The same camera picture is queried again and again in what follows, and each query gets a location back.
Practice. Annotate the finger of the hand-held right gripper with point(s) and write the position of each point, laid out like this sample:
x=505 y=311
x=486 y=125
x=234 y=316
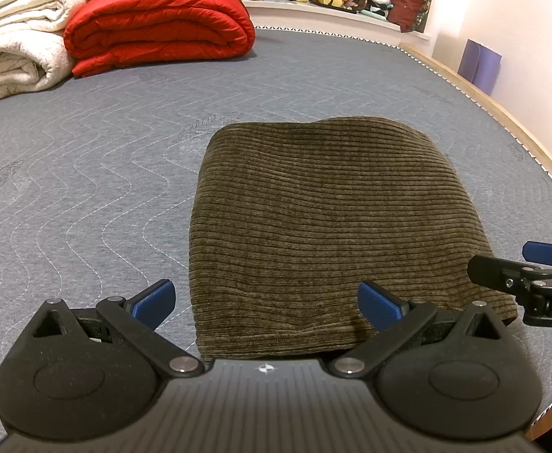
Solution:
x=493 y=273
x=549 y=253

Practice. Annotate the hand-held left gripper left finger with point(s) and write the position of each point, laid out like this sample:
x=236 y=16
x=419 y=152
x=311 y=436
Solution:
x=155 y=302

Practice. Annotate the purple folder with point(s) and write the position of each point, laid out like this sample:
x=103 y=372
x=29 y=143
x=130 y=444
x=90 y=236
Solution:
x=481 y=66

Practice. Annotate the panda plush toy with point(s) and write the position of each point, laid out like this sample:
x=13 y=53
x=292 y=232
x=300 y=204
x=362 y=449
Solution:
x=380 y=0

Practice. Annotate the dark red cushion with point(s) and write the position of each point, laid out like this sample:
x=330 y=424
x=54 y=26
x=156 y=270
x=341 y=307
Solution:
x=410 y=2

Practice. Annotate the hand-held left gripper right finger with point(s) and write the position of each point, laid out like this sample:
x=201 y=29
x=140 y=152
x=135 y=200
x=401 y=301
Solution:
x=380 y=304

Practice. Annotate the white window sill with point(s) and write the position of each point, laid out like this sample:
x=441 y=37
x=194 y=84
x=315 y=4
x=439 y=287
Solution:
x=328 y=19

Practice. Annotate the white folded blanket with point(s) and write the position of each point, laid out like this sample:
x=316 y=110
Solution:
x=16 y=52

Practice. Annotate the red folded comforter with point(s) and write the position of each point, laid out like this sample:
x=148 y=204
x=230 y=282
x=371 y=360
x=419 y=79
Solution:
x=162 y=23

